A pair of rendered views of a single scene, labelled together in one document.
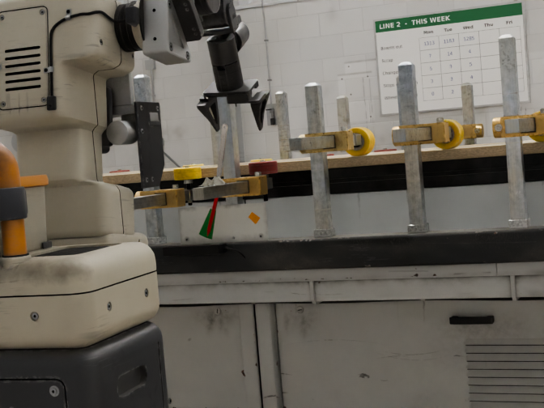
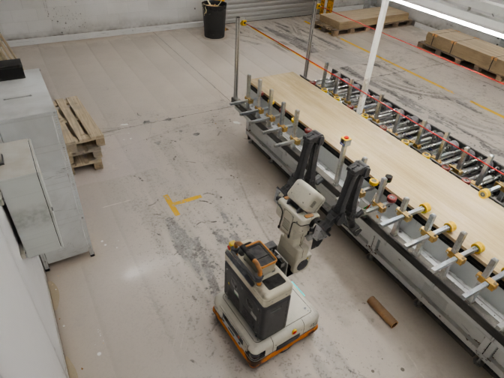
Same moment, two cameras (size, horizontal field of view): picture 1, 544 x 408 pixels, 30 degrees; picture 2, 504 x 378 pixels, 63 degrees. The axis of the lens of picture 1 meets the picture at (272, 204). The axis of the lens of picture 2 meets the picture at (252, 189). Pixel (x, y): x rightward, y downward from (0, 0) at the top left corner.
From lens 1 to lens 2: 2.18 m
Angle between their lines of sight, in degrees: 47
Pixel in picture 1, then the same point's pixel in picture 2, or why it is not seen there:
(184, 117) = not seen: outside the picture
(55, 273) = (262, 295)
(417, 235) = (412, 256)
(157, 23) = (316, 233)
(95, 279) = (268, 300)
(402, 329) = not seen: hidden behind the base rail
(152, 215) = not seen: hidden behind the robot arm
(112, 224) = (298, 258)
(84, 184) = (295, 247)
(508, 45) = (462, 235)
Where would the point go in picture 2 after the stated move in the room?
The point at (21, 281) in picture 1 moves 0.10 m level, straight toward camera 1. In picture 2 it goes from (256, 291) to (250, 302)
